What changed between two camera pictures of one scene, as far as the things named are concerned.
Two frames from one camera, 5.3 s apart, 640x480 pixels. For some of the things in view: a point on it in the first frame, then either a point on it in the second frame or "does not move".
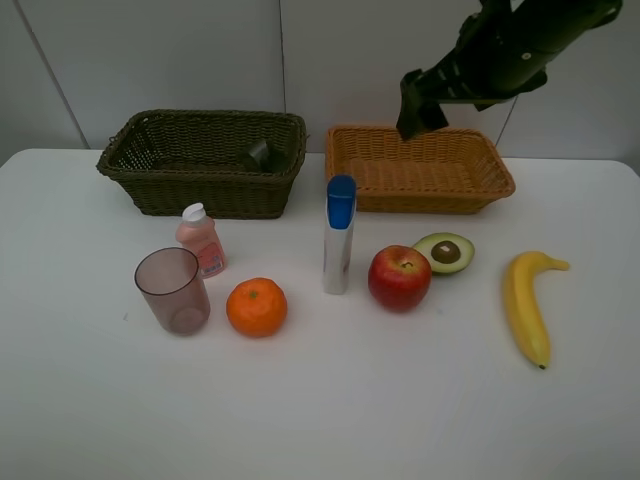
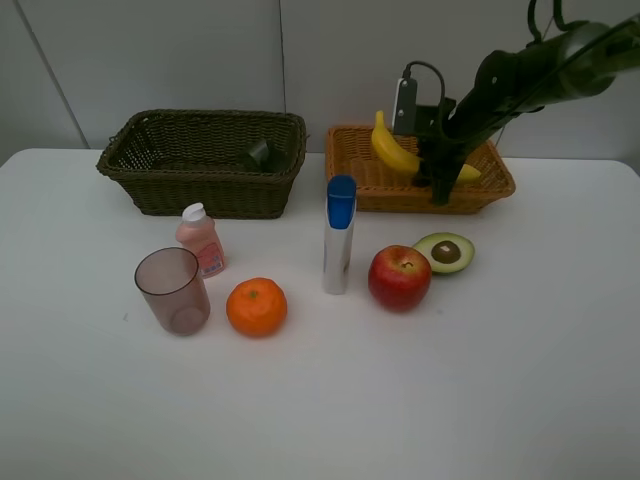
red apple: [399, 278] does not move
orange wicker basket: [436, 171] does not move
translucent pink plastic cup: [169, 281] does not move
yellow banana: [519, 283] -> [401, 158]
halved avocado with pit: [448, 252] does not move
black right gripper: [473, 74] -> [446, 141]
